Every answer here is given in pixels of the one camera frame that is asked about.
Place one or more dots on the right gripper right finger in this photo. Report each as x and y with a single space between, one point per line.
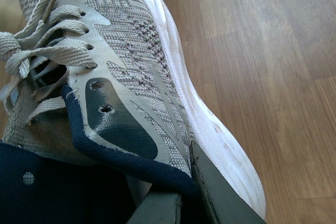
220 202

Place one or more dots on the grey knit sneaker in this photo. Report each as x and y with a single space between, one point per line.
102 111

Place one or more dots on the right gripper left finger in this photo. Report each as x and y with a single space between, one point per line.
158 207

